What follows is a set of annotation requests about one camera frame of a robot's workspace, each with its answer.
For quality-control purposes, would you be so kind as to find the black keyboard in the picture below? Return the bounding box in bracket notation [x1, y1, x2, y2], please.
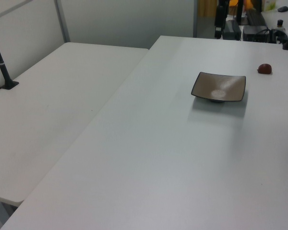
[245, 9, 267, 26]

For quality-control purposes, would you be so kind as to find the small round reddish-brown food item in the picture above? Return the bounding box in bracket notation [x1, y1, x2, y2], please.
[256, 63, 273, 75]

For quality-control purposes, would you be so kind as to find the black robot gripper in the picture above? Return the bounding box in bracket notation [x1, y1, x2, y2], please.
[214, 5, 226, 39]

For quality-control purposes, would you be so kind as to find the grey metal partition post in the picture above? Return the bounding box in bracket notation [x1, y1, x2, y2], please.
[54, 0, 71, 44]

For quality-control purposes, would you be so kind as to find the black power adapter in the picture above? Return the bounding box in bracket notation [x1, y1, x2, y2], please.
[224, 20, 242, 40]

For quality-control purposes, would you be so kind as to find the square brown ceramic plate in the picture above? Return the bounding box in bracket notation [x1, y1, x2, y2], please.
[191, 71, 247, 104]

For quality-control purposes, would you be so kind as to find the yellow cabinet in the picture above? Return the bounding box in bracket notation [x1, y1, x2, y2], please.
[197, 0, 218, 17]

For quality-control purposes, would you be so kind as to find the green and white box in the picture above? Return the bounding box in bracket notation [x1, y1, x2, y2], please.
[262, 0, 278, 12]

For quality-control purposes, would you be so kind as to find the black electronics box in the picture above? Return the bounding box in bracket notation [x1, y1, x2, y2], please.
[242, 25, 271, 43]

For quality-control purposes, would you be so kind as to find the black camera stand pole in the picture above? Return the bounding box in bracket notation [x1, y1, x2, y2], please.
[0, 23, 20, 91]

